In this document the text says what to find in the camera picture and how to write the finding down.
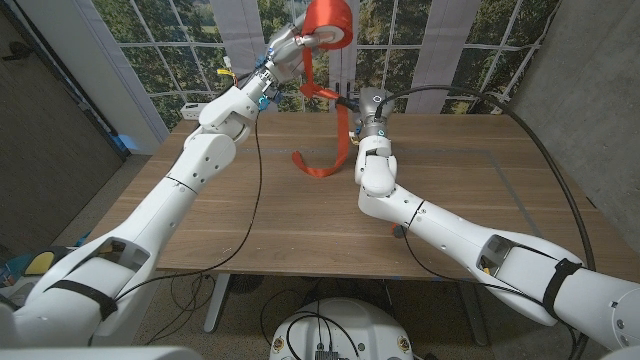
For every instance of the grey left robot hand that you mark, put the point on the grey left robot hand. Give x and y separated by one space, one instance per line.
287 55

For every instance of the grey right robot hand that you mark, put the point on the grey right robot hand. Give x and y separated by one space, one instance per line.
375 107

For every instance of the orange ribbon roll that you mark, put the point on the orange ribbon roll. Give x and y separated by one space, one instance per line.
327 15

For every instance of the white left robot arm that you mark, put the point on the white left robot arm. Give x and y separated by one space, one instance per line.
175 200

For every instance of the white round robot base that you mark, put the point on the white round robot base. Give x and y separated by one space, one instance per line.
360 325

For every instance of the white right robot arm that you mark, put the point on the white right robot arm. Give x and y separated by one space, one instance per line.
450 230

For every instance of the printed window backdrop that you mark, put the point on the printed window backdrop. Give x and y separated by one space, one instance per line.
450 50

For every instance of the white power strip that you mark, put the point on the white power strip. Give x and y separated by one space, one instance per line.
192 111

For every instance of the small dark round object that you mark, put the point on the small dark round object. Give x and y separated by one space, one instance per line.
398 232

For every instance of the blue floor object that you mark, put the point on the blue floor object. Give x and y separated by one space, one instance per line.
127 142

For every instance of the black ribbed round object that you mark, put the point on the black ribbed round object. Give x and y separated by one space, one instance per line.
246 283

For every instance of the grey table leg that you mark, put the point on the grey table leg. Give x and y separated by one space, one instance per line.
470 325

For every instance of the white table leg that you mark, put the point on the white table leg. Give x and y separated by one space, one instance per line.
217 300

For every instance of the yellow black foam pad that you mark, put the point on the yellow black foam pad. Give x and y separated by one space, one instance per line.
42 261

